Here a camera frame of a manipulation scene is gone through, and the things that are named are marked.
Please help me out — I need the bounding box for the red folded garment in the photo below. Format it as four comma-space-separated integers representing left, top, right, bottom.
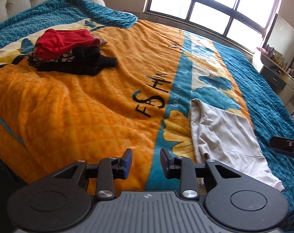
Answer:
35, 29, 100, 60

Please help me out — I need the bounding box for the white and grey vanity desk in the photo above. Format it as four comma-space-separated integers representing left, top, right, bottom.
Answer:
259, 53, 294, 98

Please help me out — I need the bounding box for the beige patterned cloth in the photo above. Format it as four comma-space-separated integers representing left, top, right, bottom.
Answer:
91, 35, 108, 47

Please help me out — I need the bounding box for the dark framed window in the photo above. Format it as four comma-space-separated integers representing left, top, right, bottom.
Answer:
143, 0, 282, 57

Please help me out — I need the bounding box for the black folded garment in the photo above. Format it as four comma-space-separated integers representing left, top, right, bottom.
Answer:
37, 46, 118, 75

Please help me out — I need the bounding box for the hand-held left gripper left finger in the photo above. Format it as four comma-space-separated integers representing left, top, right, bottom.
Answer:
50, 149, 133, 201

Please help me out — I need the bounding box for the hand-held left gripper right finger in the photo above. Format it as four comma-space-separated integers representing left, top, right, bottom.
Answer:
160, 148, 242, 201

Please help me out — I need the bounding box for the orange and teal printed blanket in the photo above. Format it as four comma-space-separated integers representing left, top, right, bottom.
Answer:
0, 0, 294, 214

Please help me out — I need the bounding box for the vanity mirror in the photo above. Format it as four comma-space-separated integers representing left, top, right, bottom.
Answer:
268, 13, 294, 62

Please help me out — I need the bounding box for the black and white patterned garment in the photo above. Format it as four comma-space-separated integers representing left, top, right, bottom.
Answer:
27, 51, 76, 66

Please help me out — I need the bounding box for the row of cosmetic bottles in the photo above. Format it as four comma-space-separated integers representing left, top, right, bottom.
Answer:
265, 44, 294, 83

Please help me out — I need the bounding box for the grey t-shirt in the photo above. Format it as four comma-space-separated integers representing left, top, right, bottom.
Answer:
190, 98, 285, 192

